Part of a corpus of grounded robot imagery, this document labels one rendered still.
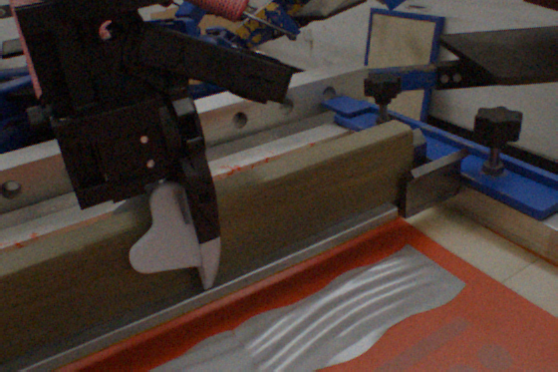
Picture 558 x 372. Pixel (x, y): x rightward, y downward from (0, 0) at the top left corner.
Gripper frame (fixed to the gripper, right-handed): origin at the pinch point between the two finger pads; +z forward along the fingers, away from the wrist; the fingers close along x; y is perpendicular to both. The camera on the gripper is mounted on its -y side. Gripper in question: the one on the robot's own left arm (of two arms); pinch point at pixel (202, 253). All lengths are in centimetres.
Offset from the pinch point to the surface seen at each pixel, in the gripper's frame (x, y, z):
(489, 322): 14.2, -16.0, 5.4
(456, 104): -146, -200, 78
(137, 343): 0.5, 6.8, 5.3
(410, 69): -46, -65, 8
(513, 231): 9.2, -25.3, 4.2
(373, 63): -210, -190, 62
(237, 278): 2.7, -1.5, 1.3
